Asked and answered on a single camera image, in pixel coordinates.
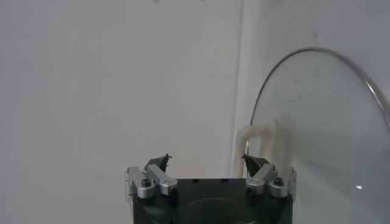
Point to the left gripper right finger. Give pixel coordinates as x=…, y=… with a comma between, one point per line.
x=265, y=179

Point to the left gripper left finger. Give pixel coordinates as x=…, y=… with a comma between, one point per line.
x=152, y=179

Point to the round glass pot lid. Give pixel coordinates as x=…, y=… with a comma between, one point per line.
x=320, y=121

